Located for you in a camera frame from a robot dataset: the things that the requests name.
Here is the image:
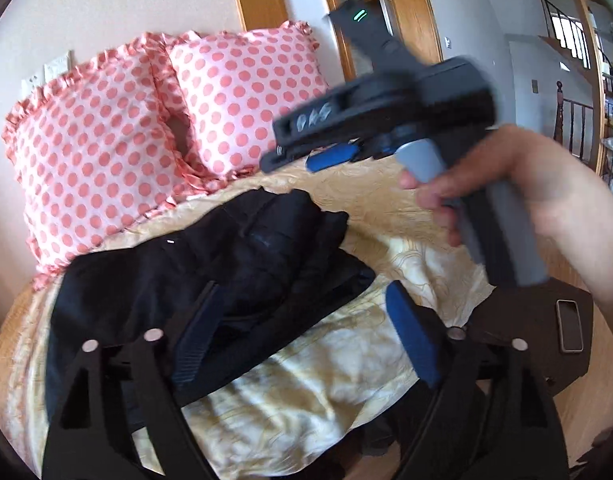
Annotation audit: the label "person's right hand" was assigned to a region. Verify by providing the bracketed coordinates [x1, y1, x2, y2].
[399, 123, 601, 281]

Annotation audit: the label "dark wooden bedside stand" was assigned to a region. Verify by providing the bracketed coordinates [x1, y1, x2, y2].
[467, 278, 593, 396]

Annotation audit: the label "black pants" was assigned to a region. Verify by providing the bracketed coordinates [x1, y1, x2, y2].
[45, 188, 375, 413]

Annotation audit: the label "left pink polka-dot pillow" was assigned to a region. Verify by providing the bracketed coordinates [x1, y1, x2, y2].
[2, 32, 215, 287]

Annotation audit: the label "right pink polka-dot pillow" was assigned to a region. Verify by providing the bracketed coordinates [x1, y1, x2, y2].
[166, 21, 328, 179]

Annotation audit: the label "white wall socket plate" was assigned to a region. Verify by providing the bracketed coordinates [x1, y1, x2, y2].
[20, 51, 72, 100]

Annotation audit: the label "smartphone on dark stand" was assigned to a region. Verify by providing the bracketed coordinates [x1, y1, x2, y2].
[556, 299, 584, 354]

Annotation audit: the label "pink polka-dot pillow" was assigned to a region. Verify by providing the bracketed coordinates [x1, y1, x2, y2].
[2, 32, 215, 287]
[166, 21, 328, 179]

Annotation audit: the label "orange patterned bedspread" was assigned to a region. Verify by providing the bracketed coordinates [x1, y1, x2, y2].
[0, 158, 613, 479]

